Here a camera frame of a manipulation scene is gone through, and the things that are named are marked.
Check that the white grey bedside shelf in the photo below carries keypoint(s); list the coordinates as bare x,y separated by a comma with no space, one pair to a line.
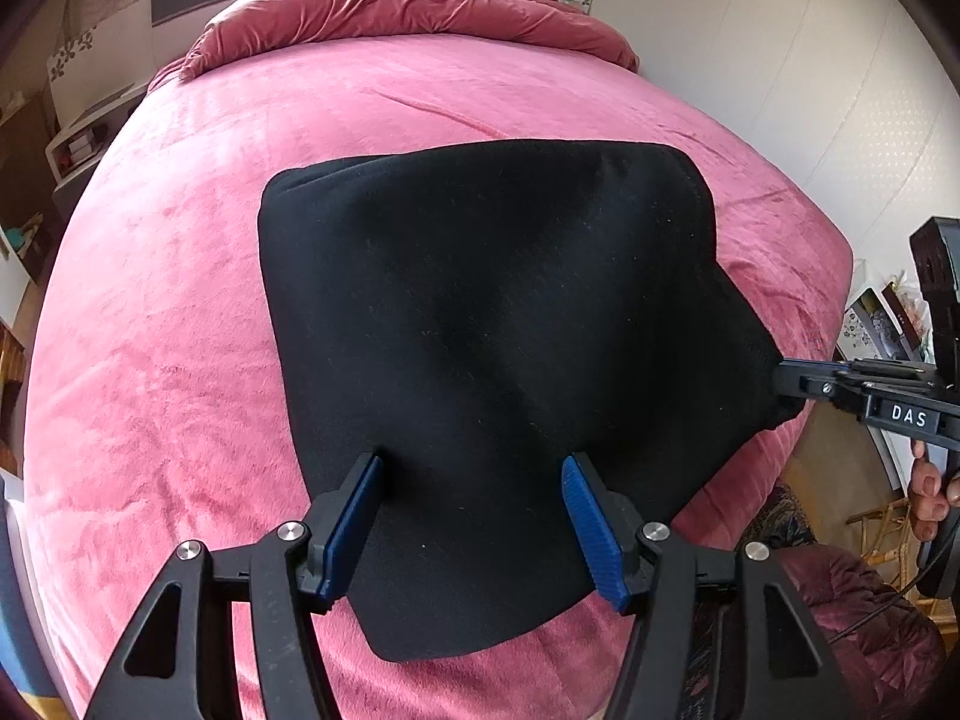
74,153

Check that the right hand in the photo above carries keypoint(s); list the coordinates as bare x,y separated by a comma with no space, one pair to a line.
931,498

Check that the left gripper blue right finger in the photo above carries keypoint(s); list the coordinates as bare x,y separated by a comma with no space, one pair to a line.
605,524

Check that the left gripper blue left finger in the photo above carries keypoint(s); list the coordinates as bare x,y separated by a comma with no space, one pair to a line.
339,524

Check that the dark pink duvet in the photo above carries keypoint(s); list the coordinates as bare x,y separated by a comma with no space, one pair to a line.
252,27

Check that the pink bed sheet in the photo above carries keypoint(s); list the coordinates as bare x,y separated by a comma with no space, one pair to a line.
155,409

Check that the black pants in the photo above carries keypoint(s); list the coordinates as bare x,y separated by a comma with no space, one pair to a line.
476,313

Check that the maroon padded trouser leg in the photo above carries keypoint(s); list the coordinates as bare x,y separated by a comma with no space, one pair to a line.
891,663

